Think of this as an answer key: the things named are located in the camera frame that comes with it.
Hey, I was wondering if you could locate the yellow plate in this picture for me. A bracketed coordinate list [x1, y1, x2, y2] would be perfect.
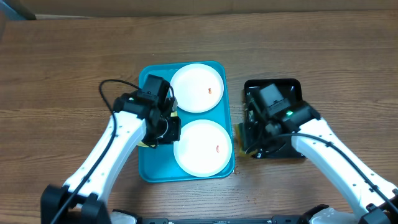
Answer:
[137, 111, 178, 147]

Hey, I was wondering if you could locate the white plate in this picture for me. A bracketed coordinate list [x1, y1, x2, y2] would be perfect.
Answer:
[170, 63, 224, 113]
[174, 119, 233, 177]

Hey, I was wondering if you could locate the yellow green sponge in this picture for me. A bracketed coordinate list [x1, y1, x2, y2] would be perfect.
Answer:
[234, 122, 259, 157]

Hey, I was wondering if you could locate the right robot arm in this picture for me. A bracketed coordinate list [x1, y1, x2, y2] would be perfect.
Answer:
[240, 84, 397, 223]

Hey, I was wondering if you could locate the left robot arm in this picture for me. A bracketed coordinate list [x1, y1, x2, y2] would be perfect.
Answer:
[40, 75, 181, 223]

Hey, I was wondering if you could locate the black tray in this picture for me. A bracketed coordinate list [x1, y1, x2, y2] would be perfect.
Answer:
[243, 78, 305, 159]

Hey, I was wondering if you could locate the teal plastic tray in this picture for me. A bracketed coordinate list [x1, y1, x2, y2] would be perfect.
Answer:
[139, 61, 233, 183]

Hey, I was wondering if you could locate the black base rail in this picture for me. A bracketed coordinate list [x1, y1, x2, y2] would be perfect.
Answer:
[108, 208, 330, 224]

